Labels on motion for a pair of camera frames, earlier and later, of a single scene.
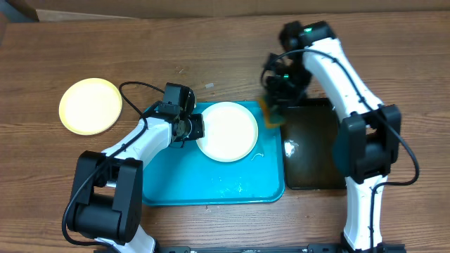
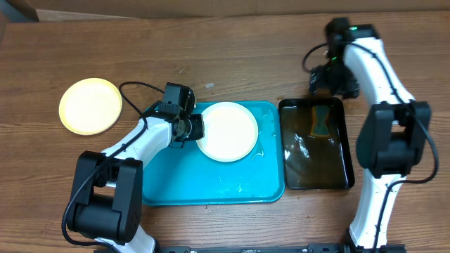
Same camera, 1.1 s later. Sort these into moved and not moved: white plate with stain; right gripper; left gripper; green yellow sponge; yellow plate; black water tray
Moved: right gripper; green yellow sponge
Not moved: black water tray; white plate with stain; yellow plate; left gripper
